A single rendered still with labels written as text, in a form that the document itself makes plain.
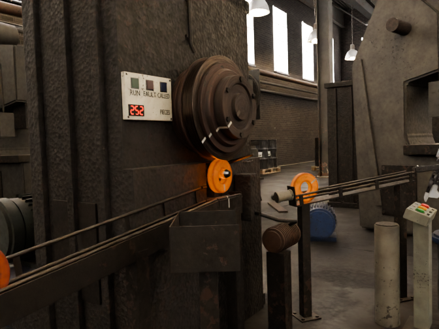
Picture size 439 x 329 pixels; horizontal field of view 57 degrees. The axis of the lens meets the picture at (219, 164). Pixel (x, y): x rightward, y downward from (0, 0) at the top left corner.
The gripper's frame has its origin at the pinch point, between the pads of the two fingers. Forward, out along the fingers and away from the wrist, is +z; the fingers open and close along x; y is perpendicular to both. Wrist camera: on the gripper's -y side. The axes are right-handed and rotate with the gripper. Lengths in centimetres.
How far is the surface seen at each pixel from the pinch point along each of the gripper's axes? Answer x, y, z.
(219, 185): -63, -74, 16
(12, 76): 62, -490, 49
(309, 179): -10, -54, 11
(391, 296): -2, 3, 52
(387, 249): -2.5, -6.9, 30.2
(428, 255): 2.4, 10.5, 26.1
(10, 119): 55, -471, 100
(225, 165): -59, -77, 7
